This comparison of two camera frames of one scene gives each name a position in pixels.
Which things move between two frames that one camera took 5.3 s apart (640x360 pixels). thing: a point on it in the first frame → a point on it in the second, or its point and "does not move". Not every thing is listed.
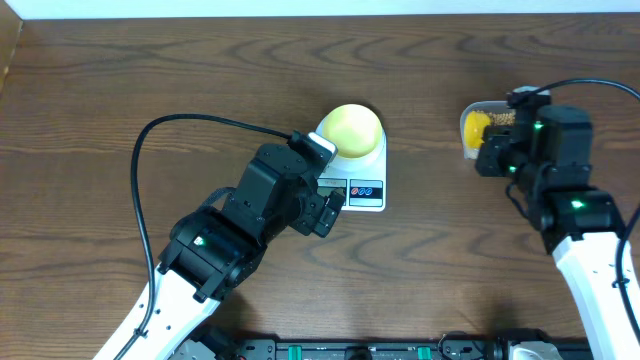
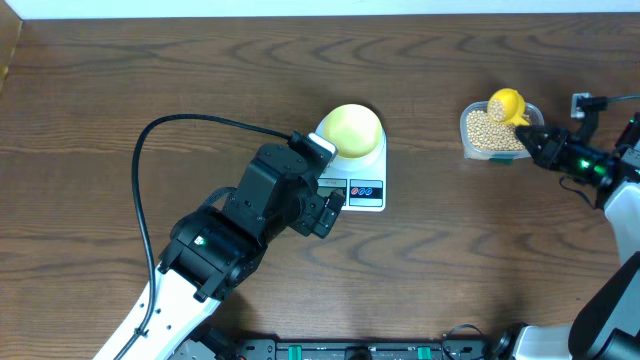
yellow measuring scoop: (474, 123) → (507, 105)
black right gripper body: (499, 157) → (577, 159)
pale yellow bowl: (353, 129) does not move
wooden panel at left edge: (11, 24) does not move
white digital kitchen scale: (362, 180) does not move
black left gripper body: (318, 215) does not move
